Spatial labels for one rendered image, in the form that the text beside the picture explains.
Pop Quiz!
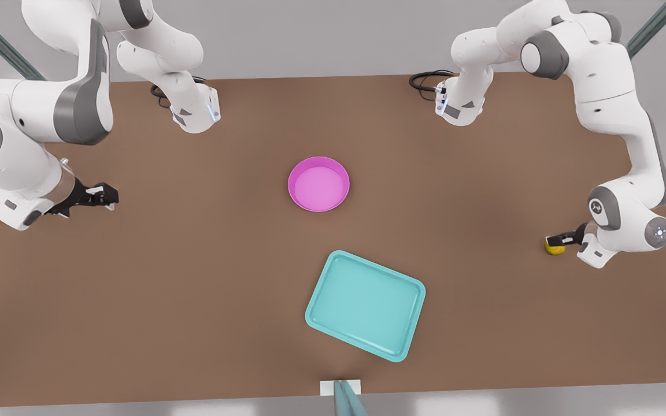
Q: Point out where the pink round plate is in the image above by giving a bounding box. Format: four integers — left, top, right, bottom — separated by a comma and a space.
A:
288, 157, 350, 213

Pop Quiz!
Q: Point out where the turquoise rectangular tray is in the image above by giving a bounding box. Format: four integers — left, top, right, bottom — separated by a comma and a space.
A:
305, 250, 426, 363

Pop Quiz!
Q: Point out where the black cable loop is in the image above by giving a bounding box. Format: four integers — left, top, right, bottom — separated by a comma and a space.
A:
409, 70, 456, 102
150, 76, 207, 109

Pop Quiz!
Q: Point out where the silver frame post with foot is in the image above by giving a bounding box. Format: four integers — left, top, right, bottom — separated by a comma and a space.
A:
320, 379, 368, 416

